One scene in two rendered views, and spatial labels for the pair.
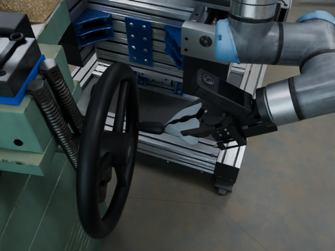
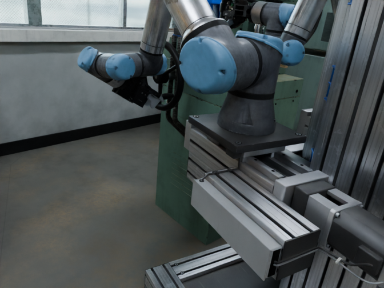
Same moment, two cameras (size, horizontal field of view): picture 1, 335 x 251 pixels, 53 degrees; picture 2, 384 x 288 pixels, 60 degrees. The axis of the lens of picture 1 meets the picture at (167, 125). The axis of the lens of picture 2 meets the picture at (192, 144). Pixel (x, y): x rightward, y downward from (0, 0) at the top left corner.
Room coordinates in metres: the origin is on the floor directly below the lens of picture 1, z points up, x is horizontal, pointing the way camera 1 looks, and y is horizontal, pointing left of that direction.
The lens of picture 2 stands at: (1.31, -0.91, 1.10)
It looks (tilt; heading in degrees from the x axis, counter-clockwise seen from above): 22 degrees down; 128
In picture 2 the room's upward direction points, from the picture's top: 6 degrees clockwise
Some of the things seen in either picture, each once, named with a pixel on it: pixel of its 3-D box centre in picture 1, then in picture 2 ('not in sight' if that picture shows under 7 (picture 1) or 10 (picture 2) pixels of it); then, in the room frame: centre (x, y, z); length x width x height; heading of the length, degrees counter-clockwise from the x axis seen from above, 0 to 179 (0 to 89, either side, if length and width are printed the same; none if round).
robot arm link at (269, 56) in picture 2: not in sight; (254, 60); (0.90, -0.17, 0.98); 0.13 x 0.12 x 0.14; 86
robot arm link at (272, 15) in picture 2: not in sight; (280, 16); (0.77, 0.18, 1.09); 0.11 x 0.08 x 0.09; 171
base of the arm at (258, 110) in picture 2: not in sight; (248, 107); (0.90, -0.17, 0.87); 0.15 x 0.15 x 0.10
